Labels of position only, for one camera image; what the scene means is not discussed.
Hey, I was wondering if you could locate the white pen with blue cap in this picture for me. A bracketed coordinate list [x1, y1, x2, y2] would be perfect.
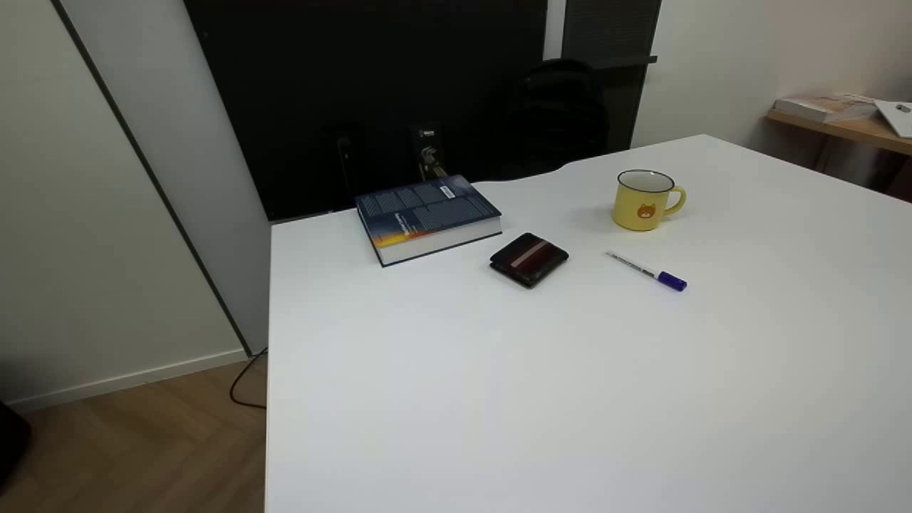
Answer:
[605, 248, 689, 292]

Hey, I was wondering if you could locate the blue hardcover book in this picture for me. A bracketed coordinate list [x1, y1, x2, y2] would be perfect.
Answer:
[353, 171, 506, 269]

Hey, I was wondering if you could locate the black box with red stripe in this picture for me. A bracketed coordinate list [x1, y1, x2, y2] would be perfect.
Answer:
[488, 230, 573, 291]

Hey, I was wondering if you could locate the black office chair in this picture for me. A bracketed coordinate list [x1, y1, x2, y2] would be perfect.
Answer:
[494, 53, 662, 181]

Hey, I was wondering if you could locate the yellow enamel mug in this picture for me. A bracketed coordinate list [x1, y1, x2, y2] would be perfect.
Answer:
[610, 164, 689, 232]

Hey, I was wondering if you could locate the black monitor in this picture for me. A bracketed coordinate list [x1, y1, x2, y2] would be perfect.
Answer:
[183, 0, 551, 221]

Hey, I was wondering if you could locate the dark grey partition panel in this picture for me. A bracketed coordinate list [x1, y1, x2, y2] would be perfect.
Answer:
[558, 0, 664, 153]

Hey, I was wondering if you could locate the white partition board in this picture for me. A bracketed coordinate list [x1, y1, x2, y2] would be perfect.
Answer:
[51, 0, 275, 358]

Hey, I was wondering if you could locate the wooden side table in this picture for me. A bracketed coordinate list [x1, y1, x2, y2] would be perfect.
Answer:
[768, 90, 912, 158]

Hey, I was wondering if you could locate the white paper sheet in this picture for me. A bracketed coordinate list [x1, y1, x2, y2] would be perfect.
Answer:
[873, 97, 912, 141]

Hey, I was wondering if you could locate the black floor cable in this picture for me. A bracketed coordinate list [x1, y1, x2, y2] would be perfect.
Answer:
[225, 345, 270, 413]

